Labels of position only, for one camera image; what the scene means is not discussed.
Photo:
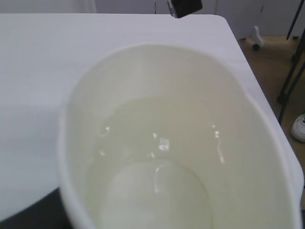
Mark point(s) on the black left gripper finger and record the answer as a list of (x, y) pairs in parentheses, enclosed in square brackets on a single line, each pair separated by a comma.
[(47, 213)]

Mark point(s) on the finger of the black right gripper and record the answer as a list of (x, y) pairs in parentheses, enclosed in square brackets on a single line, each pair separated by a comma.
[(182, 8)]

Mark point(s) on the white paper cup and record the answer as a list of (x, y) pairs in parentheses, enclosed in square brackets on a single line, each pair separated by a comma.
[(156, 136)]

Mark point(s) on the white caster leg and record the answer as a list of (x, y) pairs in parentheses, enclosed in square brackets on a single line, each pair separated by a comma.
[(256, 38)]

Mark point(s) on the white sneaker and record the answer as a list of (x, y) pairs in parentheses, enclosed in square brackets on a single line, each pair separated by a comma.
[(298, 128)]

